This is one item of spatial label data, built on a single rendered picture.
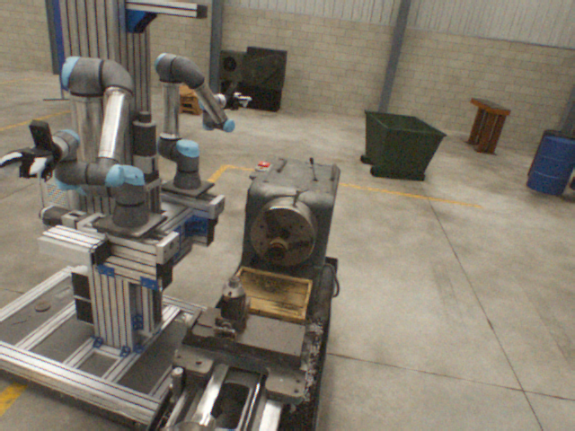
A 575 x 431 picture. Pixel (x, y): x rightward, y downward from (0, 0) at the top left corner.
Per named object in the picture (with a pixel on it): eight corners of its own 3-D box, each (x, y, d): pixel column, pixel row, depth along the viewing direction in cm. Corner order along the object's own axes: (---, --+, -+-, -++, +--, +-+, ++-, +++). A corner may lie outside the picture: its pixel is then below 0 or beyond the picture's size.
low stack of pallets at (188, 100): (179, 102, 1014) (179, 84, 996) (212, 107, 1011) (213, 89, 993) (161, 110, 901) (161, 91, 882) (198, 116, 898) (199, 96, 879)
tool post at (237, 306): (226, 304, 150) (227, 283, 146) (245, 309, 149) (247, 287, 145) (219, 317, 143) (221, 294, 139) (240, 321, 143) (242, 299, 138)
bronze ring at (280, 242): (270, 233, 184) (267, 242, 176) (290, 236, 183) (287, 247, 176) (269, 249, 189) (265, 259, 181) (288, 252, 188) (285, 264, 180)
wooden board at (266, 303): (240, 272, 199) (241, 265, 197) (311, 286, 194) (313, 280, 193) (220, 308, 172) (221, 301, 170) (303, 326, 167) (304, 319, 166)
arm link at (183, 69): (197, 53, 185) (240, 123, 225) (181, 50, 191) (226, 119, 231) (182, 71, 182) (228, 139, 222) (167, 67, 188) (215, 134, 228)
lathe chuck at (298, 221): (248, 244, 207) (264, 191, 193) (305, 265, 206) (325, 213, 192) (243, 252, 199) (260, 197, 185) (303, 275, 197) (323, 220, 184)
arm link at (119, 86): (143, 75, 155) (124, 192, 141) (113, 72, 154) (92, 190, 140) (137, 56, 144) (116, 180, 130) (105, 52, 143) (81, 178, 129)
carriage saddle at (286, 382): (199, 321, 163) (199, 309, 161) (311, 346, 158) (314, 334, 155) (167, 375, 136) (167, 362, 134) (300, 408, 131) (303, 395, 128)
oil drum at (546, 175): (519, 180, 726) (538, 133, 689) (552, 186, 721) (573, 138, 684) (533, 192, 672) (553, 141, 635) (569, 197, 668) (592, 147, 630)
